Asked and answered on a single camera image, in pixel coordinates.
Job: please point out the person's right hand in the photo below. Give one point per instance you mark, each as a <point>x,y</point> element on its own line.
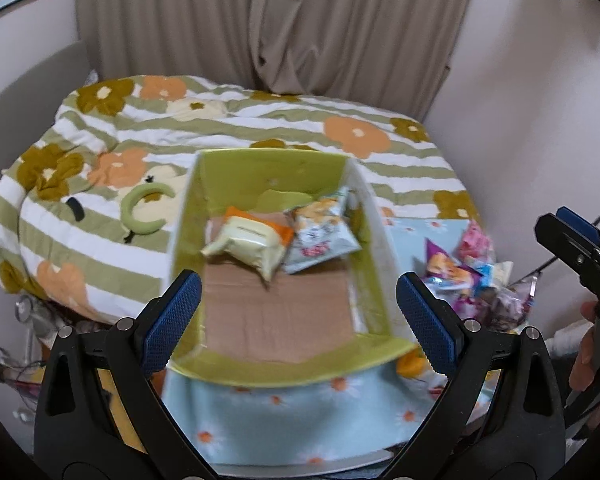
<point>582,360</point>

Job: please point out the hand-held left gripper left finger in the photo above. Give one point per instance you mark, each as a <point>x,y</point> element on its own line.
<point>172,320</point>

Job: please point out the grey headboard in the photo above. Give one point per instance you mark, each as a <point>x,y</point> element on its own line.
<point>30,90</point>

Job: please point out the heap of assorted snack packets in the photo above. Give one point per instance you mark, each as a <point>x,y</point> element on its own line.
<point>460,275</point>

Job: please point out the pale yellow snack packet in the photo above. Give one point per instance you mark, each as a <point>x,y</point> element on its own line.
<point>245,242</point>

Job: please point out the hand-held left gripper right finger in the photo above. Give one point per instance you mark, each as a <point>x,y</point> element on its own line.
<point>425,320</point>

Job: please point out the beige curtain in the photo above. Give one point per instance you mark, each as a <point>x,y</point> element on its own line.
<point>330,25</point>

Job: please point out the small white appliance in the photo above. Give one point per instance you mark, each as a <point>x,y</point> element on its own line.
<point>32,317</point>

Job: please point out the floral striped quilt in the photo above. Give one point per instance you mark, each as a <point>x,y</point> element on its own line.
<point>280,120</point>

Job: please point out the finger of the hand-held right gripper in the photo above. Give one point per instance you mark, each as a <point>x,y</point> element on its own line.
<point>580,222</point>
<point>572,250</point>

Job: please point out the light blue cartoon snack packet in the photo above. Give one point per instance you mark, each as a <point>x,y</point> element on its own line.
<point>320,240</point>

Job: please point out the light blue daisy tablecloth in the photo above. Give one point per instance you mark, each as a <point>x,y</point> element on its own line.
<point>280,410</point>

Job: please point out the green cardboard box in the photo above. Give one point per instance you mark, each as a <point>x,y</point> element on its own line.
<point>280,320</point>

